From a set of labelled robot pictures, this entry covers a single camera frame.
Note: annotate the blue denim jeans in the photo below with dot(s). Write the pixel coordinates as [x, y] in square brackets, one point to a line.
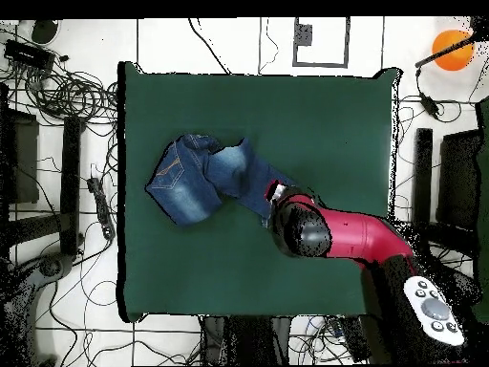
[183, 183]

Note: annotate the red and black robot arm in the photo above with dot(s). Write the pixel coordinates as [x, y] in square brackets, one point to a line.
[363, 237]

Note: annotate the dark green table cloth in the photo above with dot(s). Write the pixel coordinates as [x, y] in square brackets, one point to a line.
[229, 114]

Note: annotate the black stand foot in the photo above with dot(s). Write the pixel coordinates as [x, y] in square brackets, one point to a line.
[70, 183]
[422, 172]

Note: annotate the black power strip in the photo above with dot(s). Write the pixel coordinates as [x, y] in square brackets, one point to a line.
[351, 340]
[101, 206]

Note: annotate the black power adapter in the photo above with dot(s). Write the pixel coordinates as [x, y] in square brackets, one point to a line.
[429, 105]

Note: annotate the dark box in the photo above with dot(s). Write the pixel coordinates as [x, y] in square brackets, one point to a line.
[23, 160]
[458, 179]

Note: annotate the dark green hanging cloth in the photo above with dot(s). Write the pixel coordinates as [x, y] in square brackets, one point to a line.
[484, 191]

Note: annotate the black rod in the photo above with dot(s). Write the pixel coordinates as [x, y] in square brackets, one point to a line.
[439, 54]

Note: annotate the orange round object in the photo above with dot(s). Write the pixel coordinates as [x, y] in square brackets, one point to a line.
[454, 61]

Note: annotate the grey chair base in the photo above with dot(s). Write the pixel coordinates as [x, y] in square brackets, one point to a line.
[49, 267]

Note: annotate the dark round object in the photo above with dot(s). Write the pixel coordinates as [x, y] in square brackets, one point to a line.
[45, 30]

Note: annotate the black device box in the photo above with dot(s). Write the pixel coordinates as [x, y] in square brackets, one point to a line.
[28, 55]

